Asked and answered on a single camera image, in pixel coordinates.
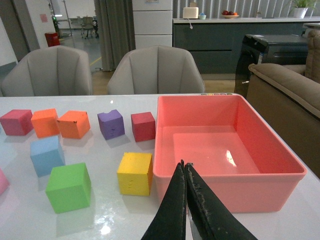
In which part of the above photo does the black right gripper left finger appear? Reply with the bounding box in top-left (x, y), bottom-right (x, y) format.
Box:
top-left (142, 161), bottom-right (187, 240)

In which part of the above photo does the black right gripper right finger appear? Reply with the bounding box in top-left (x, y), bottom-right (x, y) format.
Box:
top-left (184, 163), bottom-right (256, 240)

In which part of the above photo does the light blue foam cube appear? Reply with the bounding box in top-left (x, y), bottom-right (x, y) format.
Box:
top-left (30, 135), bottom-right (66, 178)

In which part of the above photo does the yellow foam cube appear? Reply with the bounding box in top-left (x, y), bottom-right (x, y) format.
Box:
top-left (117, 152), bottom-right (153, 196)

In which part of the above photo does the pink plastic bin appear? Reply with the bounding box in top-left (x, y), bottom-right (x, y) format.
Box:
top-left (153, 94), bottom-right (307, 213)

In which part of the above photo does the dark red foam cube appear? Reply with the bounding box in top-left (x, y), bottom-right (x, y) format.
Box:
top-left (130, 112), bottom-right (156, 142)

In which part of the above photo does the green foam cube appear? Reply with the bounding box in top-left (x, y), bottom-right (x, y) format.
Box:
top-left (45, 162), bottom-right (92, 214)

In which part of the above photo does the notched purple foam cube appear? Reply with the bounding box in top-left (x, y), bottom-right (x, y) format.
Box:
top-left (97, 109), bottom-right (125, 140)

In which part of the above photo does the chipped orange foam cube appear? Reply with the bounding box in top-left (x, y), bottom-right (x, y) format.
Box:
top-left (57, 110), bottom-right (91, 139)

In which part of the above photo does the brown sofa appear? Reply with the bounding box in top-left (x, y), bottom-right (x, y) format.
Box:
top-left (246, 29), bottom-right (320, 176)

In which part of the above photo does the right grey armchair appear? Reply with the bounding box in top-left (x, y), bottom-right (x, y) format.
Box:
top-left (107, 45), bottom-right (205, 95)

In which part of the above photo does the grey armchair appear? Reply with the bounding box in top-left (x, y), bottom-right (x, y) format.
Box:
top-left (0, 45), bottom-right (93, 97)
top-left (107, 45), bottom-right (205, 95)

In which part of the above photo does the pink foam cube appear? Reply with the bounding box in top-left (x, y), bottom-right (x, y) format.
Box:
top-left (0, 169), bottom-right (10, 195)

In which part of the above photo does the dark grey counter cabinet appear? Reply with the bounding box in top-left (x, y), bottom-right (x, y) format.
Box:
top-left (172, 16), bottom-right (320, 74)

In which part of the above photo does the black washing machine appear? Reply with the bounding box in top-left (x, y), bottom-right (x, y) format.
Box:
top-left (234, 34), bottom-right (308, 97)

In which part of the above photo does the crimson foam cube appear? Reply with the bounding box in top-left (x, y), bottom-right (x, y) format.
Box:
top-left (0, 109), bottom-right (34, 136)

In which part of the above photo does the left grey armchair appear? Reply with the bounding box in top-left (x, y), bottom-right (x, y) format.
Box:
top-left (0, 45), bottom-right (93, 97)

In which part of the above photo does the small teal bowl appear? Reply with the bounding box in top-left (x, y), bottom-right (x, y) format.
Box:
top-left (198, 12), bottom-right (207, 20)

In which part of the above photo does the white drawer cabinet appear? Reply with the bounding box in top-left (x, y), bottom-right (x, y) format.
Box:
top-left (132, 0), bottom-right (173, 49)

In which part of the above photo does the fruit bowl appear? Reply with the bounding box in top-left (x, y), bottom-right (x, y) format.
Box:
top-left (221, 10), bottom-right (239, 19)

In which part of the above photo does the white toaster appliance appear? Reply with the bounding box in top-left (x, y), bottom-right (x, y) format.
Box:
top-left (182, 2), bottom-right (199, 19)

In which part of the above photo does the grey curtain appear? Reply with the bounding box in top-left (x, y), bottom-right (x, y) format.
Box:
top-left (94, 0), bottom-right (136, 72)

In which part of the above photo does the red trash bin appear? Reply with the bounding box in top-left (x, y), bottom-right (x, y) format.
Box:
top-left (44, 32), bottom-right (60, 47)

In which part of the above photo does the potted green plant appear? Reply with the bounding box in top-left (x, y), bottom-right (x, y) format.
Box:
top-left (287, 0), bottom-right (319, 19)

